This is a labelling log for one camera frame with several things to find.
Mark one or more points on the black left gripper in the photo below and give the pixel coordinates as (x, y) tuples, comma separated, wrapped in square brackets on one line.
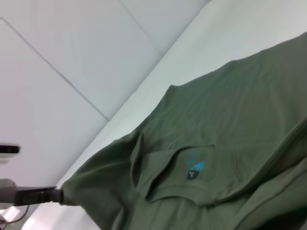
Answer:
[(33, 195)]

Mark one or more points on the dark green t-shirt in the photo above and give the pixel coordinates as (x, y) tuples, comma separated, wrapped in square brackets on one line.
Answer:
[(216, 134)]

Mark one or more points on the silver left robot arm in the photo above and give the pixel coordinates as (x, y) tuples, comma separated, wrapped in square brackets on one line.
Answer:
[(6, 190)]

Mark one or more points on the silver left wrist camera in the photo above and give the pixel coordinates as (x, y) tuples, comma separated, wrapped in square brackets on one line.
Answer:
[(8, 152)]

